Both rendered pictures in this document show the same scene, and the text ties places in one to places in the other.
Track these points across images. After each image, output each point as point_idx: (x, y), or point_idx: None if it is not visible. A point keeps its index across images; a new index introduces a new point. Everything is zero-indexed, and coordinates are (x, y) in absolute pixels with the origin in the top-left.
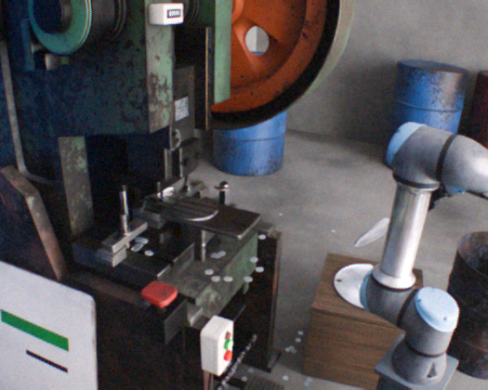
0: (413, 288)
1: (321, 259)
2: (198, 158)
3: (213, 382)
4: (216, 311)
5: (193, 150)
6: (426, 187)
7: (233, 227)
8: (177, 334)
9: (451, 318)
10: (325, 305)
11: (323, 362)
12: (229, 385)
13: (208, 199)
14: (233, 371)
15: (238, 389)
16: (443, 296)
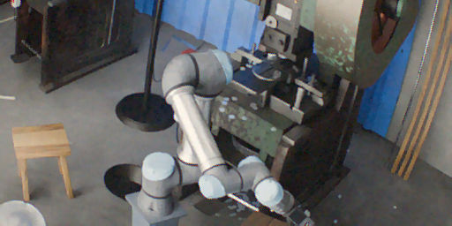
0: (179, 161)
1: None
2: (277, 43)
3: (244, 214)
4: (224, 124)
5: (278, 38)
6: None
7: (240, 79)
8: None
9: (144, 162)
10: (253, 217)
11: None
12: (239, 220)
13: (312, 103)
14: (228, 195)
15: (235, 223)
16: (161, 166)
